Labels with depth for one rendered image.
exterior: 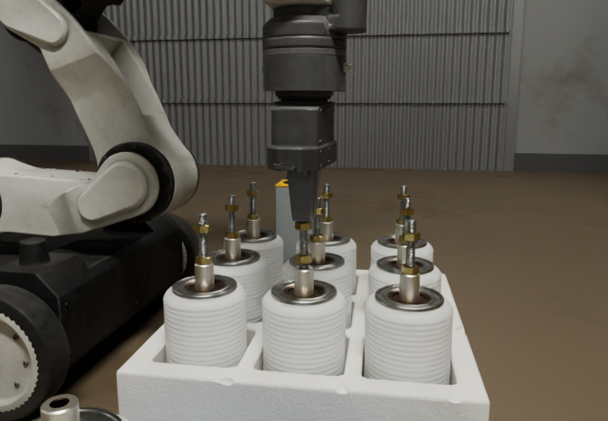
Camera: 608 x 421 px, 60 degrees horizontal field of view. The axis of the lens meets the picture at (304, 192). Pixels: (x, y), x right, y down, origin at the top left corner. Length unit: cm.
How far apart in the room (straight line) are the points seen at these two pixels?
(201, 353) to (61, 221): 51
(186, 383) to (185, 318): 7
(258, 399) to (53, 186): 62
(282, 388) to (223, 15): 352
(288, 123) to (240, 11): 339
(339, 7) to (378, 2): 321
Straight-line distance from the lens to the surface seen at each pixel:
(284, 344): 59
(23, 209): 111
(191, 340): 61
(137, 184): 92
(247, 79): 385
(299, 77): 53
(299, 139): 53
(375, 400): 57
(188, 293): 62
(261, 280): 73
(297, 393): 58
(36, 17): 102
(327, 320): 58
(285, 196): 97
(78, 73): 99
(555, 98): 386
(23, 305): 86
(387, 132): 370
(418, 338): 57
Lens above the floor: 47
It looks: 10 degrees down
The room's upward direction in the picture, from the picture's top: straight up
